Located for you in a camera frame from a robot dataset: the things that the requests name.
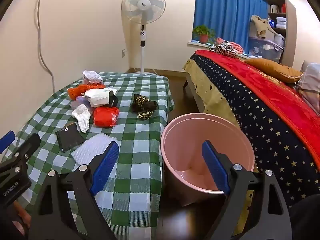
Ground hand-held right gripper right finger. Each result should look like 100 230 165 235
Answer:
201 140 293 240

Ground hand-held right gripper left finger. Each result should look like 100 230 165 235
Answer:
29 141 120 240

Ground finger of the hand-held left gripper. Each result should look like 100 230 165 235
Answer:
0 133 41 174
0 131 15 153

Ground pink bin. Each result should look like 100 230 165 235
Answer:
160 113 255 205

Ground red plastic bag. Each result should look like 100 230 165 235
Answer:
93 106 119 128

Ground white tissue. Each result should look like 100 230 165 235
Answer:
72 104 91 133

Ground small black pouch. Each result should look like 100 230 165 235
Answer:
108 91 120 108

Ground white tissue pack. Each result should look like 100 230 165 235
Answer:
84 88 118 107

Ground black gold patterned cloth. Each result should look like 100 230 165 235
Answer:
130 93 158 121

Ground white cloth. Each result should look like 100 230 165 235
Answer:
82 70 104 85

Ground green checked tablecloth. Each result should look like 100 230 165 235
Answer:
0 71 175 240

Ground bed with star blanket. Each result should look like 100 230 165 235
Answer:
190 54 320 208

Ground yellow bed sheet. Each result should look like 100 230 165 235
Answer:
183 59 255 230

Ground red blanket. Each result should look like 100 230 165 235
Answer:
195 50 320 170

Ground person's dark clothed leg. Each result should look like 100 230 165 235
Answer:
287 197 320 240

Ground orange pillow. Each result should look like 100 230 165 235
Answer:
244 58 303 83

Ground striped garment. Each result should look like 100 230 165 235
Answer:
209 41 238 58

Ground pink garment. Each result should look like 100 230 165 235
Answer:
215 37 244 53

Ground plaid pillow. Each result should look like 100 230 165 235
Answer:
296 62 320 115

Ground white window sill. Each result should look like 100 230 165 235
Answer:
187 41 250 55

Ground clear storage box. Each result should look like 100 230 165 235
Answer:
247 36 284 63

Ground potted green plant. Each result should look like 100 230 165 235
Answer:
192 25 216 44

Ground grey storage box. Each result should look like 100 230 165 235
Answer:
274 33 285 47

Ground beige jacket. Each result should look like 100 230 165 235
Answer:
250 15 275 39

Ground blue curtain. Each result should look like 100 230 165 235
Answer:
193 0 269 55

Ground grey bed frame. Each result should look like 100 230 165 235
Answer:
184 79 208 113

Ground grey wall cable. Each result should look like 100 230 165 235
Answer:
36 0 57 94

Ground wall bookshelf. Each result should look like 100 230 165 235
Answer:
266 0 288 63

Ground white pedestal fan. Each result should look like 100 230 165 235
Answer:
121 0 166 77

